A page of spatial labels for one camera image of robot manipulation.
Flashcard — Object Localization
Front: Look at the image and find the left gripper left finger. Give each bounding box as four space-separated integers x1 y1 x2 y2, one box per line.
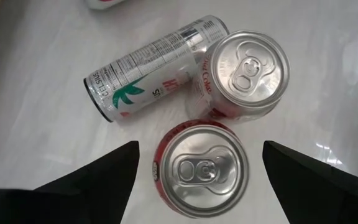
0 140 140 224

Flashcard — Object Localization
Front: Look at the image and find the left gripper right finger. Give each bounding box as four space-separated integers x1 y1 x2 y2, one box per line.
262 140 358 224

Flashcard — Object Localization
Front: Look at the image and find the red Coke Zero can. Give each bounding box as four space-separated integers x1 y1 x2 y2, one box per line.
152 119 250 219

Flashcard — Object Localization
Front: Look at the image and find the silver Diet Coke can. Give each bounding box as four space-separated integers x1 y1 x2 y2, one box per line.
185 30 291 124
85 0 127 11

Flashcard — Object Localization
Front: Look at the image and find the white Celsius can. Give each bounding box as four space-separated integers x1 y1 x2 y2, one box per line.
83 14 230 123

